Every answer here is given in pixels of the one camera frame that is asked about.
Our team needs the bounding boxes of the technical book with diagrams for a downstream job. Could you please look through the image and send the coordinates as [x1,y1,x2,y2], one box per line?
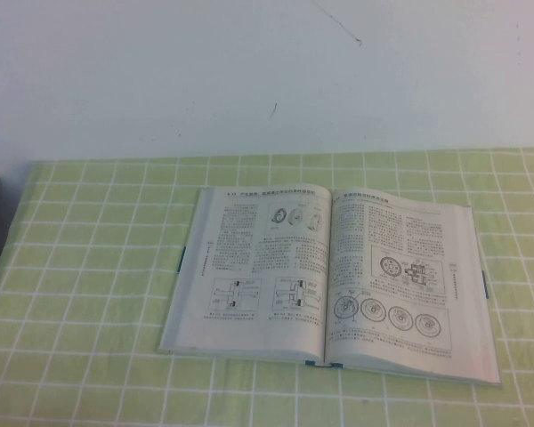
[157,184,505,386]

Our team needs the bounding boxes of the green white checked tablecloth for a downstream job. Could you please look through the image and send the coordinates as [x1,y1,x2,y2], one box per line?
[0,149,534,427]

